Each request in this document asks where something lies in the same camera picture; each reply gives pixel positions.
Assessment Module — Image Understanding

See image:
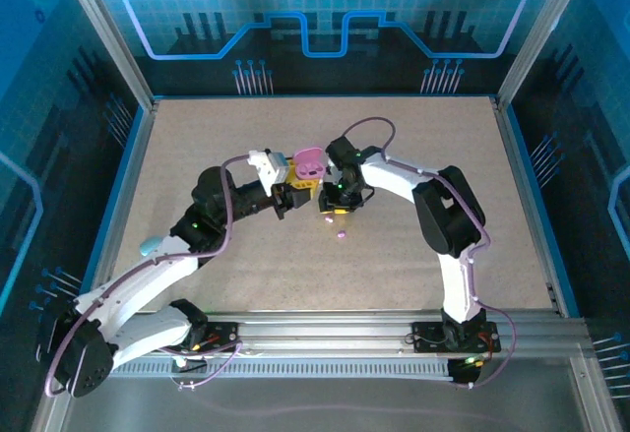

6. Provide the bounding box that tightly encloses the grey metal shelf plate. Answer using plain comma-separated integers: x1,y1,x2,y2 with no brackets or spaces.
30,342,622,432

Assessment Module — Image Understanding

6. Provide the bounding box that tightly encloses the slotted grey cable duct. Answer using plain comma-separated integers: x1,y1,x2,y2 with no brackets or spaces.
110,358,457,380

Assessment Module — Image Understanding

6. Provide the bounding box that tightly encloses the aluminium frame post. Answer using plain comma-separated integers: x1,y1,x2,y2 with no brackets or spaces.
53,0,158,111
495,0,593,111

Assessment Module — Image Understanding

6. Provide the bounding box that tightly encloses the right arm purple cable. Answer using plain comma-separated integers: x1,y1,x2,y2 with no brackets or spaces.
339,116,518,390

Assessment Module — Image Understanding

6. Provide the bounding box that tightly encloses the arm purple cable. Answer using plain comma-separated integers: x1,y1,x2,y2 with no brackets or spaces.
44,154,252,398
339,116,518,390

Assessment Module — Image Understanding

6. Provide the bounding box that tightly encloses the aluminium table side rail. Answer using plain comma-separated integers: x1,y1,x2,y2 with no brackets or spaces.
83,97,159,280
491,95,567,316

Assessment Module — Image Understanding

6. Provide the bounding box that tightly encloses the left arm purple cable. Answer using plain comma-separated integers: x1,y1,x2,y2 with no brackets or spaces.
44,154,252,398

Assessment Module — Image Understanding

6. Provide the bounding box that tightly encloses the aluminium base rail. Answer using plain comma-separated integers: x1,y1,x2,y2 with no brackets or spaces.
112,309,590,360

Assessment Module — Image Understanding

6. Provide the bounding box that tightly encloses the pink earbud charging case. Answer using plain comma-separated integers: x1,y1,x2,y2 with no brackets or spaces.
291,146,330,181

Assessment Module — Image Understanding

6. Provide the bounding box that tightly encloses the blue table edge strip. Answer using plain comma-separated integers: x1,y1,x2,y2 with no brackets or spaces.
81,101,149,285
504,104,581,319
153,92,497,101

